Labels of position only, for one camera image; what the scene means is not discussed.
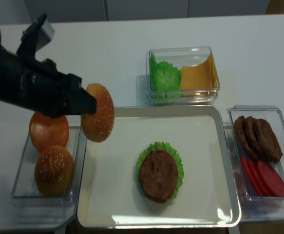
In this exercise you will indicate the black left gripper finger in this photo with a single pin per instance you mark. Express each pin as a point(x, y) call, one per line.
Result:
point(81, 102)

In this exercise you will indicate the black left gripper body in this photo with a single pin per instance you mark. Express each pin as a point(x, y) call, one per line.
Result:
point(46, 90)

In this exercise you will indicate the sesame bun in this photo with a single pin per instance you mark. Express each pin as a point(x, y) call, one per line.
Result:
point(98, 126)
point(54, 170)

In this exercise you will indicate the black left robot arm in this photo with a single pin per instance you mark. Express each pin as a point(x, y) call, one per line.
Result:
point(11, 70)

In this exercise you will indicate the clear lettuce cheese container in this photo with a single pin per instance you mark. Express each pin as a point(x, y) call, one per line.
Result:
point(179, 57)

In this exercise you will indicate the orange cheese slice back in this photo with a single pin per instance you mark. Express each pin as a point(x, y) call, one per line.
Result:
point(213, 73)

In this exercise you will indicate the plain orange bun bottom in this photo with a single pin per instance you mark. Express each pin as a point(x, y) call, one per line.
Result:
point(45, 131)

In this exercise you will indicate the green lettuce in container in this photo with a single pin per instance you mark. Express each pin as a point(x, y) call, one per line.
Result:
point(165, 79)

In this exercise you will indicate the green lettuce on tray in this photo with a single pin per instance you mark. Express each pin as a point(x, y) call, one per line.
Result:
point(175, 155)

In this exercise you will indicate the red tomato under patty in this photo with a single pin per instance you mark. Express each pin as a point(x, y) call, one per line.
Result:
point(163, 152)

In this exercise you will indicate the white metal tray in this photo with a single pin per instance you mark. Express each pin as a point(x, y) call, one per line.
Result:
point(110, 196)

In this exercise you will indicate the brown patty on tray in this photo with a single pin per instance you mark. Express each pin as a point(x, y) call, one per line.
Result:
point(158, 176)

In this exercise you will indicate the clear plastic bun container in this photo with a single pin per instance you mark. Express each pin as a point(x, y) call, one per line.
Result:
point(25, 192)

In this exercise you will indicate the brown patty left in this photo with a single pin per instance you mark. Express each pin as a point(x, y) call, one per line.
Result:
point(241, 137)

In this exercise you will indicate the brown patty middle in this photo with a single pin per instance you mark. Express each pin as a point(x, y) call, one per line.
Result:
point(252, 138)

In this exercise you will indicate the red tomato slice left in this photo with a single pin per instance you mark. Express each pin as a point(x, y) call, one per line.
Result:
point(253, 181)

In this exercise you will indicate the red tomato slice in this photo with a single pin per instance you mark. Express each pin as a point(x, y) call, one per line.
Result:
point(264, 190)
point(253, 181)
point(270, 179)

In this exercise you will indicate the brown patty right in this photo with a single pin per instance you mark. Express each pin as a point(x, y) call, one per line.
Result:
point(267, 140)

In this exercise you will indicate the clear patty tomato container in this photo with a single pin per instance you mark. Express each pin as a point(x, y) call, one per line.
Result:
point(257, 202)

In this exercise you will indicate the red tomato slice middle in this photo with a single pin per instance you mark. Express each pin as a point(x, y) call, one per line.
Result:
point(264, 190)

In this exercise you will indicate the red tomato slice right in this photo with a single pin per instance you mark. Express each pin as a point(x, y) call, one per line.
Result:
point(270, 179)

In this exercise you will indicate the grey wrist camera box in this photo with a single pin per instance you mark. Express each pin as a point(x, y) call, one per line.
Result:
point(36, 36)

